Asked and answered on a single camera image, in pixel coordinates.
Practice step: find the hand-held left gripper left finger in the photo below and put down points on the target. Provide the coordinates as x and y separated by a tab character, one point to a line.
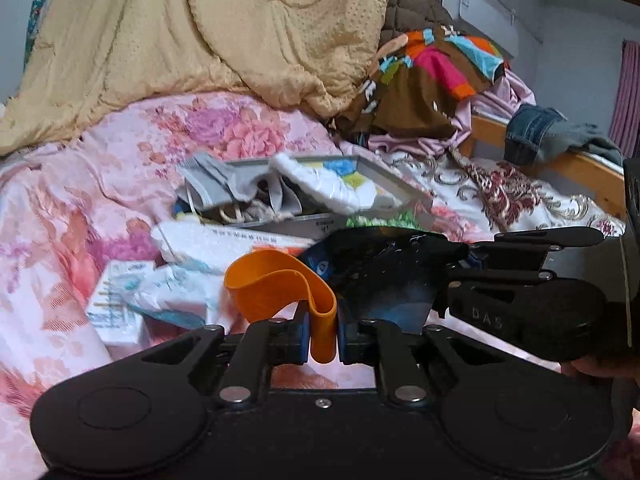
300	335

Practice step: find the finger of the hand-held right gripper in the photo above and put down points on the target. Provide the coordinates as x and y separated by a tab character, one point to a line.
550	237
500	275

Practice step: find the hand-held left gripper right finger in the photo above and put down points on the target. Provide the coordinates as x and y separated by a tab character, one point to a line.
345	340

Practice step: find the orange rubber band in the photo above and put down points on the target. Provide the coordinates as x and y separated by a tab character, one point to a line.
270	285

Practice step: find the black plastic bag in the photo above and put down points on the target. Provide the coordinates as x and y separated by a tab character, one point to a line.
380	270

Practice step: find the grey shallow cardboard box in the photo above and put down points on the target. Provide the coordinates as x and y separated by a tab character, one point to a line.
300	222

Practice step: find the white fluffy towel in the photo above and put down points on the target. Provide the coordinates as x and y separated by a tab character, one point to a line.
325	185

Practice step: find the grey cloth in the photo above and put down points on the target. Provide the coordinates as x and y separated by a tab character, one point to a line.
225	180

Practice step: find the person's right hand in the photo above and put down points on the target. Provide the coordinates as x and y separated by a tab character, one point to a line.
595	367

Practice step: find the white ornate patterned blanket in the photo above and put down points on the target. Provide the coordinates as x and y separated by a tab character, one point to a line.
500	190

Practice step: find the grey green garment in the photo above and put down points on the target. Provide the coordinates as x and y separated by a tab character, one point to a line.
575	140

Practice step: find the blue jeans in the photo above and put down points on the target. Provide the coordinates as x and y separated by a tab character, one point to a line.
530	130

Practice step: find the white plastic-wrapped packet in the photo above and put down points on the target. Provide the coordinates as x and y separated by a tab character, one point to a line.
210	247

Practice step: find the blue white plastic packet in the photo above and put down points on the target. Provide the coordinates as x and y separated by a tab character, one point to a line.
170	290

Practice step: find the pink curtain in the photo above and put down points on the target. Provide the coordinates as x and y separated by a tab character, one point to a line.
627	100

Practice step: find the small blue item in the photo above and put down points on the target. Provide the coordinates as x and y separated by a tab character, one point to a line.
180	208

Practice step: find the small white carton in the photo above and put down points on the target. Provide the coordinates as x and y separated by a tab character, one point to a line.
115	310

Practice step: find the colourful striped brown cloth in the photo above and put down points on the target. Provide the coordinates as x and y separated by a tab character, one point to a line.
415	95

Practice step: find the white air conditioner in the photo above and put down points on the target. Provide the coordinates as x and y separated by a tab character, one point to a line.
480	15

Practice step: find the pink floral bedsheet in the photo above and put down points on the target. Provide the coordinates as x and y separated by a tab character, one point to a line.
75	200

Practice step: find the brown quilted jacket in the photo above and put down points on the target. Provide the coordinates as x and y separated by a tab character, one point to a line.
410	0

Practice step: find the beige quilt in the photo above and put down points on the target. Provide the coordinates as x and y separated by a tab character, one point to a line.
200	35

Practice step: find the wooden bed frame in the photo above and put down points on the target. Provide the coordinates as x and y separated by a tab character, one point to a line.
590	175

